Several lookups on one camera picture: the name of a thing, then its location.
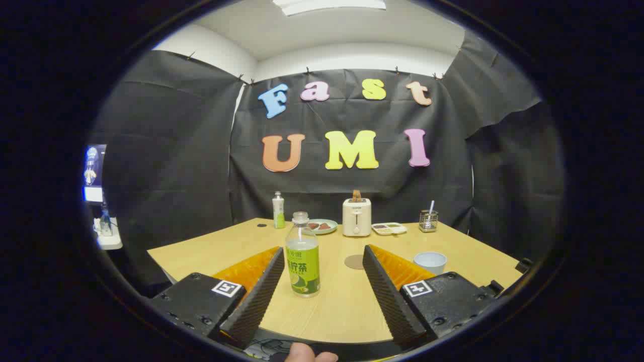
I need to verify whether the slim white green bottle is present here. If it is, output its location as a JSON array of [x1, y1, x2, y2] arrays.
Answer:
[[272, 191, 286, 230]]

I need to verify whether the white toaster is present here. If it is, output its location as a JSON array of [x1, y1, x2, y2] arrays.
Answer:
[[343, 198, 372, 237]]

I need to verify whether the computer monitor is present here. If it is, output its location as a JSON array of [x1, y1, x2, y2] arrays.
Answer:
[[83, 144, 107, 204]]

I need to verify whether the white side table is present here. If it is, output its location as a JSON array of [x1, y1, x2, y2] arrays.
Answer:
[[93, 217, 123, 250]]

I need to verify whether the white cup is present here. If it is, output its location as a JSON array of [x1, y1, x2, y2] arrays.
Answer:
[[414, 251, 448, 276]]

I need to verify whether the pale green plate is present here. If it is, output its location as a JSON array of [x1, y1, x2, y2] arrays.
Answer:
[[307, 219, 339, 235]]

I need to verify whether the ceiling light panel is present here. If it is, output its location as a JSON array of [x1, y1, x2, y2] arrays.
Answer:
[[272, 0, 387, 17]]

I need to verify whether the wooden table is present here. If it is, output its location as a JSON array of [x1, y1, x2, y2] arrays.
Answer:
[[147, 217, 524, 345]]

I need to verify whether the white divided tray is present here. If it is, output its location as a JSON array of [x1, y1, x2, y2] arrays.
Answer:
[[371, 222, 408, 236]]

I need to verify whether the green label juice bottle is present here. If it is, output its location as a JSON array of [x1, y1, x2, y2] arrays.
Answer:
[[285, 212, 321, 298]]

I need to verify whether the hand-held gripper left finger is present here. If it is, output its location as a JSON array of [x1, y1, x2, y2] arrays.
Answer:
[[148, 245, 286, 350]]

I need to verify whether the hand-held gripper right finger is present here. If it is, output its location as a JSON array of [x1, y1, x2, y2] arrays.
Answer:
[[362, 244, 504, 351]]

